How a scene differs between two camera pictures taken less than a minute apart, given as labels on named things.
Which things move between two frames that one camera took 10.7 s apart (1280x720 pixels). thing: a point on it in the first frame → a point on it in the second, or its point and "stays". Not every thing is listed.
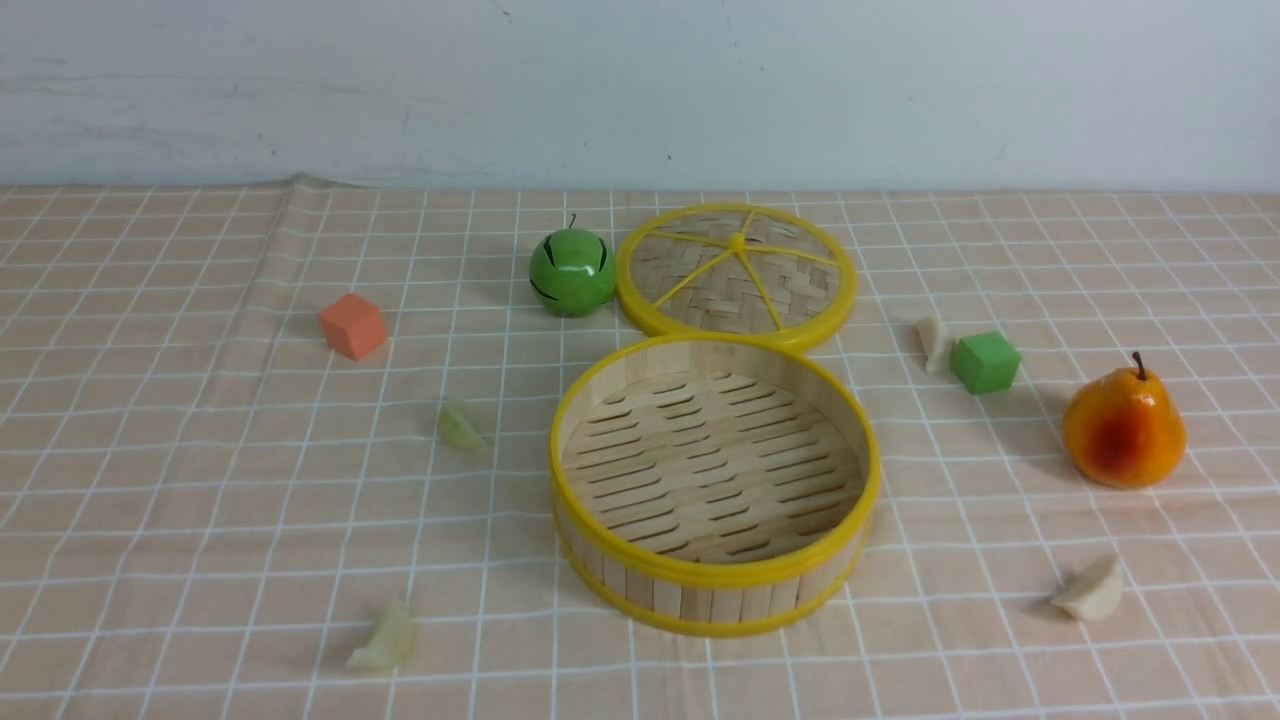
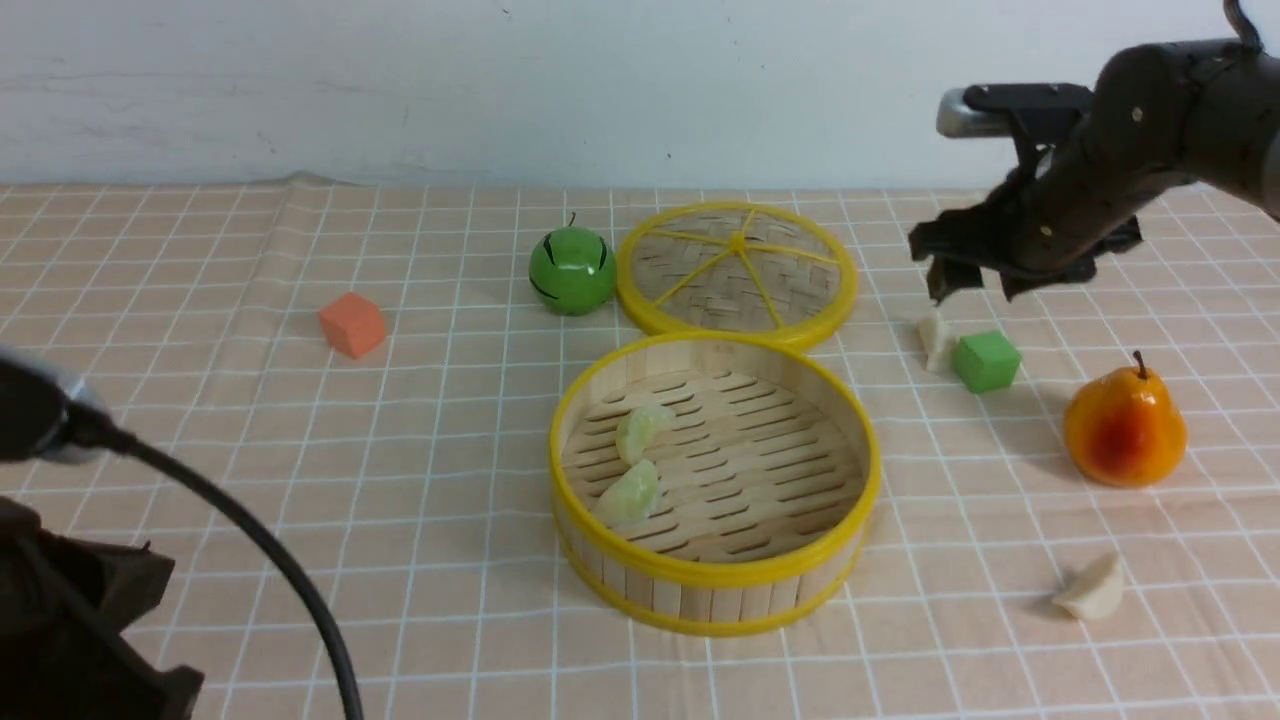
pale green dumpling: (457, 430) → (638, 428)
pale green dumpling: (393, 642) → (629, 495)
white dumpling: (933, 340) stays
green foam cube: (984, 363) stays
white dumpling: (1099, 596) stays
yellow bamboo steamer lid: (750, 271) stays
